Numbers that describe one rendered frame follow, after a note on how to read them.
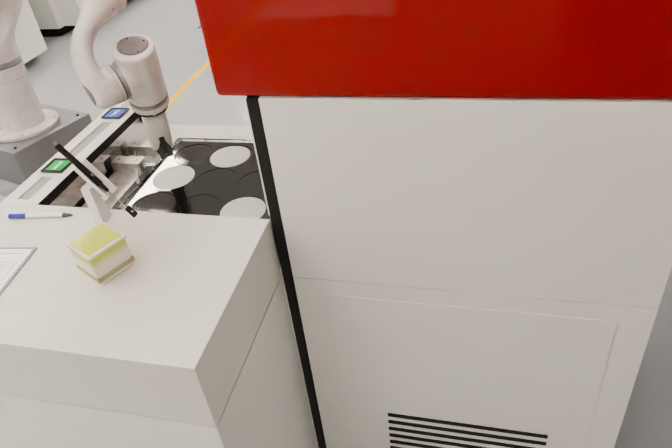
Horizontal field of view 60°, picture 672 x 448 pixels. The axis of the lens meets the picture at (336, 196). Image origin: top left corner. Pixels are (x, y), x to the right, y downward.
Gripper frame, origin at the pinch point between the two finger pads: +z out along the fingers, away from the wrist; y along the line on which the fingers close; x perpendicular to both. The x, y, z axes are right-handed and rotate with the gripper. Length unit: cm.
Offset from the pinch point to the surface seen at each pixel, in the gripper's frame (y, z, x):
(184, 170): 5.4, 3.1, 2.8
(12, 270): 30.8, -13.4, -32.0
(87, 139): -14.3, 4.4, -17.4
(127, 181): 0.4, 7.1, -10.9
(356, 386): 63, 26, 25
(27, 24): -341, 190, -71
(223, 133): -18.8, 20.5, 17.3
